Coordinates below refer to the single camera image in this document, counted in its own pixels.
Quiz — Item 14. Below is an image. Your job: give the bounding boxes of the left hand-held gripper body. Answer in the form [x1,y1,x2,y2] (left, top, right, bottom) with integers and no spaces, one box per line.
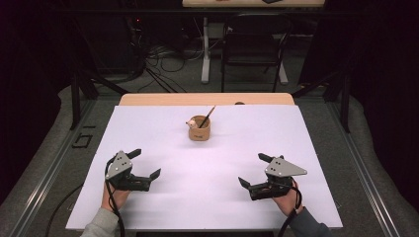
[105,150,153,193]

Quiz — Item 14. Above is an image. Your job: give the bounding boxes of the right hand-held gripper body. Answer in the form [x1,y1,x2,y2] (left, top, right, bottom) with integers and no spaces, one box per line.
[248,154,308,201]

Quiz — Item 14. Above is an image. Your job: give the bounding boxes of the round wooden pen holder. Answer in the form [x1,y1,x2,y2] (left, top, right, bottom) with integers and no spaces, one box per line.
[188,115,211,142]

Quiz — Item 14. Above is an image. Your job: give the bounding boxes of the dark pencil with orange end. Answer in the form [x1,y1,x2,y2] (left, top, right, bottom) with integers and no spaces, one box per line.
[198,105,216,129]

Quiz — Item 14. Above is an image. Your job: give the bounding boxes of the person's left hand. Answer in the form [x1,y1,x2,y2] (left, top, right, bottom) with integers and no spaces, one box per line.
[101,182,132,213]

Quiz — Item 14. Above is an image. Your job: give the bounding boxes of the person's right hand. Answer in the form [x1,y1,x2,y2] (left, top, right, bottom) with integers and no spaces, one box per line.
[271,182,304,216]

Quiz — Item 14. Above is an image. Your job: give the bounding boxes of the white board table cover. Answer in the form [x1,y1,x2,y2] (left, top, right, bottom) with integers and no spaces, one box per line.
[64,105,344,231]

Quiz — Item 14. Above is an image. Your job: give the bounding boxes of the black metal stand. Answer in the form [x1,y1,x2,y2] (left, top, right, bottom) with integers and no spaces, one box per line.
[69,70,129,131]
[291,70,351,133]

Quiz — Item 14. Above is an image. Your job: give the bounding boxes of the wooden table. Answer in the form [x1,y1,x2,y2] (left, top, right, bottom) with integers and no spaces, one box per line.
[118,92,295,107]

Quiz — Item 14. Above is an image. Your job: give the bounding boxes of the wooden desk with white legs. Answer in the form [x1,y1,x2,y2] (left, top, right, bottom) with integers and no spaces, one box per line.
[181,0,326,86]

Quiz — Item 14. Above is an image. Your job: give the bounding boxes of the black folding chair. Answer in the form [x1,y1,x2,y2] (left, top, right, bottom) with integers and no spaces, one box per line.
[220,13,293,93]

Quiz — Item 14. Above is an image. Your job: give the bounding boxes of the right hand-held gripper cable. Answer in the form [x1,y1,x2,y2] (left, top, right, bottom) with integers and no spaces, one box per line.
[278,179,304,237]

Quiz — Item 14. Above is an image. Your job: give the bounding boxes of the hand-held gripper cable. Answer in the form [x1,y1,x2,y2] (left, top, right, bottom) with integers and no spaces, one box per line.
[104,157,126,237]
[278,179,304,237]

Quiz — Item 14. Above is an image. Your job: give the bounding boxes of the left hand-held gripper cable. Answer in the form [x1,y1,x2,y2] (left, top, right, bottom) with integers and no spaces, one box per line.
[104,157,126,237]

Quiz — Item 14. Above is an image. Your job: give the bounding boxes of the black floor bracket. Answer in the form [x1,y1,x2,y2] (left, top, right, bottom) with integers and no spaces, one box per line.
[72,132,93,149]

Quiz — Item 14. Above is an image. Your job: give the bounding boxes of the aluminium frame rail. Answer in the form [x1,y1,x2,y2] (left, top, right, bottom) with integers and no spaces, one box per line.
[325,98,401,237]
[8,98,97,237]

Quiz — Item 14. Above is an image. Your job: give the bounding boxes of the black floor cable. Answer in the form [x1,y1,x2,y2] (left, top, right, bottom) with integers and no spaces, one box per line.
[43,184,83,237]

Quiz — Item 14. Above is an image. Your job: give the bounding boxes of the floor cable bundle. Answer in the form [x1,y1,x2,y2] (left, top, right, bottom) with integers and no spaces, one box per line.
[131,42,206,94]

